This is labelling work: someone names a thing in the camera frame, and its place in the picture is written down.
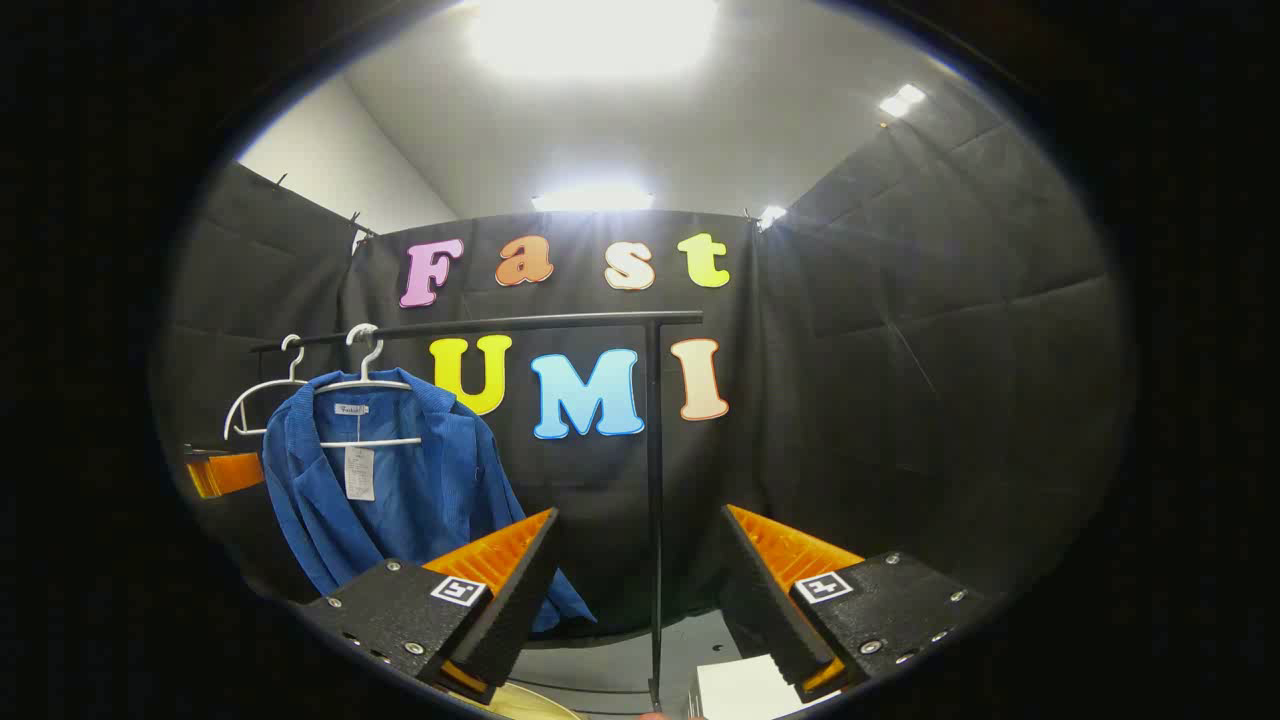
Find blue corduroy jacket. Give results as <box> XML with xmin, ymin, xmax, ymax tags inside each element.
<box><xmin>262</xmin><ymin>368</ymin><xmax>598</xmax><ymax>633</ymax></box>

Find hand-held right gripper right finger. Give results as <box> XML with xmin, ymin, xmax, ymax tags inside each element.
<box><xmin>722</xmin><ymin>505</ymin><xmax>989</xmax><ymax>703</ymax></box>

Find white plastic clothes hanger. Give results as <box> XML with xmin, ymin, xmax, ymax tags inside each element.
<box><xmin>224</xmin><ymin>334</ymin><xmax>311</xmax><ymax>441</ymax></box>
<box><xmin>313</xmin><ymin>323</ymin><xmax>424</xmax><ymax>449</ymax></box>

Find black backdrop cloth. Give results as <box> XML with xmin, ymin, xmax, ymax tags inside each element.
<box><xmin>150</xmin><ymin>160</ymin><xmax>1136</xmax><ymax>641</ymax></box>

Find pale yellow round object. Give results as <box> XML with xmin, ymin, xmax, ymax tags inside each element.
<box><xmin>470</xmin><ymin>680</ymin><xmax>586</xmax><ymax>720</ymax></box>

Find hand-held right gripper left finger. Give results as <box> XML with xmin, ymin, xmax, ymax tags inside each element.
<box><xmin>300</xmin><ymin>508</ymin><xmax>561</xmax><ymax>703</ymax></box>

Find black metal clothes rack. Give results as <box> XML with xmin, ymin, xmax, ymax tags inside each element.
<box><xmin>250</xmin><ymin>310</ymin><xmax>704</xmax><ymax>713</ymax></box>

